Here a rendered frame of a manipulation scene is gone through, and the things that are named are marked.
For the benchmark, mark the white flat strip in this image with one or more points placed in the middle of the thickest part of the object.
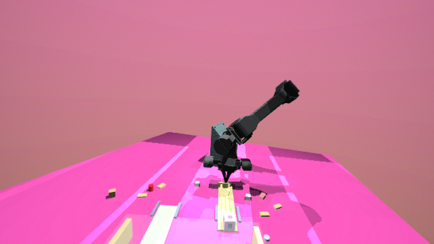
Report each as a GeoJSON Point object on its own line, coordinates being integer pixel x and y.
{"type": "Point", "coordinates": [166, 210]}

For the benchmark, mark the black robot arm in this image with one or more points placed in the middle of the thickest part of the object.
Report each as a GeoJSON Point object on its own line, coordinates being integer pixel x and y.
{"type": "Point", "coordinates": [286, 92]}

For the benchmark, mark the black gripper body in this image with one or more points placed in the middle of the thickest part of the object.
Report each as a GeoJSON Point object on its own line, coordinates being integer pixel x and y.
{"type": "Point", "coordinates": [209, 161]}

